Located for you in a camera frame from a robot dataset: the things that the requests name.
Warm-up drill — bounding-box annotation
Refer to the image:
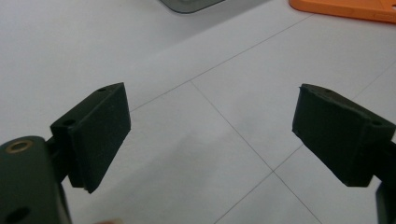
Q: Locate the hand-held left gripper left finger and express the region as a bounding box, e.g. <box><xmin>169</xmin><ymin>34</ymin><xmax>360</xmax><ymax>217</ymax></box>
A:
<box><xmin>49</xmin><ymin>81</ymin><xmax>132</xmax><ymax>194</ymax></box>

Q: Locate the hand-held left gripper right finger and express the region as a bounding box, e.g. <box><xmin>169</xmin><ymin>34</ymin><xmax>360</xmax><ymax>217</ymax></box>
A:
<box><xmin>291</xmin><ymin>83</ymin><xmax>396</xmax><ymax>188</ymax></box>

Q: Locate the orange phone case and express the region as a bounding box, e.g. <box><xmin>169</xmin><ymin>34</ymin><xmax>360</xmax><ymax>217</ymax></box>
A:
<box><xmin>288</xmin><ymin>0</ymin><xmax>396</xmax><ymax>24</ymax></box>

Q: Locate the grey plastic box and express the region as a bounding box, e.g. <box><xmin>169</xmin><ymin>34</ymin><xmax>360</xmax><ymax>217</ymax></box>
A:
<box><xmin>159</xmin><ymin>0</ymin><xmax>227</xmax><ymax>14</ymax></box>

